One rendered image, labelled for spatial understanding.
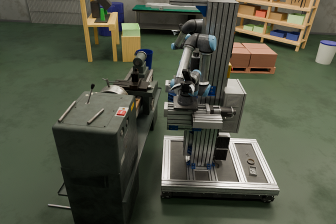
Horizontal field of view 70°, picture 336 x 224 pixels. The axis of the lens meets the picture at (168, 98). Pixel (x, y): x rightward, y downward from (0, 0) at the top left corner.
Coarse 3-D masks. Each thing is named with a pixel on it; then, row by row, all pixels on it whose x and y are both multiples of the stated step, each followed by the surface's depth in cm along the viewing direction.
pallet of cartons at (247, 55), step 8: (232, 48) 593; (240, 48) 595; (248, 48) 597; (256, 48) 600; (264, 48) 602; (232, 56) 567; (240, 56) 567; (248, 56) 566; (256, 56) 569; (264, 56) 569; (272, 56) 570; (232, 64) 577; (240, 64) 576; (248, 64) 581; (256, 64) 579; (264, 64) 579; (272, 64) 580; (232, 72) 586; (240, 72) 587; (248, 72) 587; (256, 72) 588; (264, 72) 589; (272, 72) 589
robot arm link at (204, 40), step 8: (200, 40) 187; (208, 40) 185; (200, 48) 191; (208, 48) 188; (200, 56) 196; (208, 56) 193; (200, 64) 198; (208, 64) 197; (200, 80) 204; (200, 88) 206; (208, 88) 205
